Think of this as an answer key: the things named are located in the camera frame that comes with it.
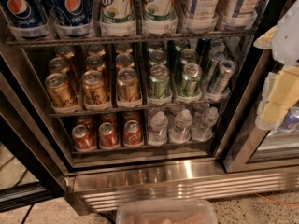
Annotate open fridge door left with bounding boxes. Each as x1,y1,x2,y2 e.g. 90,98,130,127
0,58,66,212

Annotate clear plastic food container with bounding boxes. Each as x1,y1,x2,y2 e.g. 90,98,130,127
116,200,218,224

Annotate front middle red can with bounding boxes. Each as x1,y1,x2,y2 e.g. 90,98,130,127
98,122,119,149

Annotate steel fridge base grille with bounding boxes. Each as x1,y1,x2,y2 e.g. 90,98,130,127
64,160,299,216

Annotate silver slim can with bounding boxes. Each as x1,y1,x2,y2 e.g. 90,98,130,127
204,49,227,86
207,60,237,94

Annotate pepsi bottle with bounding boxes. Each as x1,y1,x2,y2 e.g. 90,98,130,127
0,0,47,29
53,0,93,38

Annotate front middle gold can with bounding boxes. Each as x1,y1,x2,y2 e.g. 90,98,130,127
81,70,109,105

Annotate second row right green can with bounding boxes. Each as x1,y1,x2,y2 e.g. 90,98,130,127
176,49,198,79

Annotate right Pepsi bottle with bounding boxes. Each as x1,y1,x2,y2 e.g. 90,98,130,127
53,0,93,38

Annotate water bottle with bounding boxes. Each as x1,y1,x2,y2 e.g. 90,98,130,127
149,111,168,146
192,106,219,142
170,109,192,144

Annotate front left gold can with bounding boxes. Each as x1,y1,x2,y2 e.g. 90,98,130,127
45,73,78,108

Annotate right white label bottle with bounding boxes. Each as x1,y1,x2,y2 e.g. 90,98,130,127
218,0,259,30

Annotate front right red can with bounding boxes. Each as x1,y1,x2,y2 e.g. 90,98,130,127
124,120,142,146

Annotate second row middle gold can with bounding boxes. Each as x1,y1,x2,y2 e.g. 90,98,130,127
86,55,106,77

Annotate second row gold can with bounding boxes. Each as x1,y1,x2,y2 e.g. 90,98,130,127
48,57,79,91
86,55,106,77
116,53,135,71

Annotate front silver slim can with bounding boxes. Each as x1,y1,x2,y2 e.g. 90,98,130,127
207,60,237,94

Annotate left 7UP bottle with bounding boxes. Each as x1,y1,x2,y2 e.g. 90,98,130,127
101,0,134,36

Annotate red can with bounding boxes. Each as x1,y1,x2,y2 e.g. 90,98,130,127
72,125,95,152
98,122,119,149
124,120,142,146

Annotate blue can behind glass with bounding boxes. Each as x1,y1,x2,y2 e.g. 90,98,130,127
278,106,299,132

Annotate orange cable on floor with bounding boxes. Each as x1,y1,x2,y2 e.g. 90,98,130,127
255,193,299,207

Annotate top wire shelf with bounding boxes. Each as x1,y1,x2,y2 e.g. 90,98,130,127
5,29,256,48

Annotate left Pepsi bottle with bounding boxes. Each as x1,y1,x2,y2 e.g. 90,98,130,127
0,0,47,29

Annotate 7up bottle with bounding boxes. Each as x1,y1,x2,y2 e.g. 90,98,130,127
101,0,134,36
143,0,175,35

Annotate front left red can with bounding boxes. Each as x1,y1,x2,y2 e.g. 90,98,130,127
72,125,95,152

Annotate white label bottle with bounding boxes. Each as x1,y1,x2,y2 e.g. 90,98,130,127
182,0,219,34
218,0,259,30

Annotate black cable on floor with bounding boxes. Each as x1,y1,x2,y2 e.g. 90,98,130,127
21,203,36,224

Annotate second row right gold can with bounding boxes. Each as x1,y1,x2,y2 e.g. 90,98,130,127
116,53,135,71

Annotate second row left green can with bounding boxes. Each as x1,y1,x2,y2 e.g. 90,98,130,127
149,50,167,67

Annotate wire shelf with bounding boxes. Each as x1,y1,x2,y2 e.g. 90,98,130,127
49,97,230,119
5,29,256,48

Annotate left white label bottle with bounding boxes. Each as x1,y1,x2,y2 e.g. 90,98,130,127
182,0,219,34

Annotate middle water bottle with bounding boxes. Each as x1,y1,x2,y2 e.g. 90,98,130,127
170,109,192,144

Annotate middle wire shelf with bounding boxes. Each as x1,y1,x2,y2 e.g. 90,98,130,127
49,97,230,119

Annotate right water bottle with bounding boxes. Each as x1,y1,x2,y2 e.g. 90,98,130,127
192,106,219,142

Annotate right 7UP bottle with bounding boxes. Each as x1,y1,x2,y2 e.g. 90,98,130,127
143,0,175,35

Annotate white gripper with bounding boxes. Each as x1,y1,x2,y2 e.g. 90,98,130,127
253,0,299,130

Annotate front right gold can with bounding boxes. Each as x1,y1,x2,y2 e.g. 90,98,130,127
117,68,140,103

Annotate second row green can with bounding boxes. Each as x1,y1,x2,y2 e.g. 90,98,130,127
149,50,167,67
176,49,198,79

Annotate left water bottle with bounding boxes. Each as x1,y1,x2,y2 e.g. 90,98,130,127
149,111,168,146

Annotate second row left gold can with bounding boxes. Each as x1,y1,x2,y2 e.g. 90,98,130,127
48,57,79,91

